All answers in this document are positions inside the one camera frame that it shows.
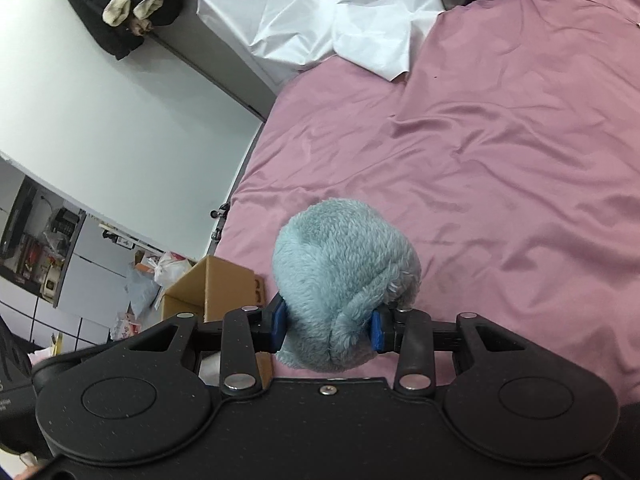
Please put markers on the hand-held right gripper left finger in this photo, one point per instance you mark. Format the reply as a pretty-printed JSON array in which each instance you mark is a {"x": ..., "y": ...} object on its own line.
[{"x": 279, "y": 325}]

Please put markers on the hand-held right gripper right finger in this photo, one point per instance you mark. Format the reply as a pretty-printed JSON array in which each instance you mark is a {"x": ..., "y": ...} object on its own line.
[{"x": 378, "y": 334}]

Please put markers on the fluffy blue-grey plush toy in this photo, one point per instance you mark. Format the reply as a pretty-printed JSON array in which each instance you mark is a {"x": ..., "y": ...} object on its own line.
[{"x": 345, "y": 285}]

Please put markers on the brown cardboard box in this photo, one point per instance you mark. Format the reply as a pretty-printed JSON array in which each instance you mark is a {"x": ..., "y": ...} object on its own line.
[{"x": 220, "y": 285}]

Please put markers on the white plastic bag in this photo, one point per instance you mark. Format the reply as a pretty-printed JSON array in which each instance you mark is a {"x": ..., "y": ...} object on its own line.
[{"x": 172, "y": 267}]

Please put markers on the red and white packet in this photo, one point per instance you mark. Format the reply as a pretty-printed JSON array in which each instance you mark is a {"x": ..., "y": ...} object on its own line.
[{"x": 126, "y": 327}]

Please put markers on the white cabinet with shelf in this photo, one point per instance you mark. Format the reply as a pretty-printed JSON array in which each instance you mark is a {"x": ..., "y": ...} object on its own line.
[{"x": 60, "y": 270}]

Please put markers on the grey plastic bag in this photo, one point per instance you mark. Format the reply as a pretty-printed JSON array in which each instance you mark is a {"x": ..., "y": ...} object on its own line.
[{"x": 142, "y": 292}]

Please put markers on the orange cardboard carton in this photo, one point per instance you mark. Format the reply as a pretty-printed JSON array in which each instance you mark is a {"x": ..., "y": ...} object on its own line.
[{"x": 145, "y": 262}]

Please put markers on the pink bed sheet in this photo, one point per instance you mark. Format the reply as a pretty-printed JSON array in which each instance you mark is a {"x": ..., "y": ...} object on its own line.
[{"x": 500, "y": 185}]

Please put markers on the grey door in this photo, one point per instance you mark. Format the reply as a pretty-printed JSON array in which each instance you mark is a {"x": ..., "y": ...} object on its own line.
[{"x": 210, "y": 70}]

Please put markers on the white crumpled cover sheet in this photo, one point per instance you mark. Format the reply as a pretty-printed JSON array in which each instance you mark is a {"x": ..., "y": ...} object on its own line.
[{"x": 325, "y": 10}]

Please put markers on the hanging dark clothes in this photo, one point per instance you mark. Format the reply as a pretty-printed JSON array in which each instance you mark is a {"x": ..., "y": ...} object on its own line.
[{"x": 125, "y": 5}]

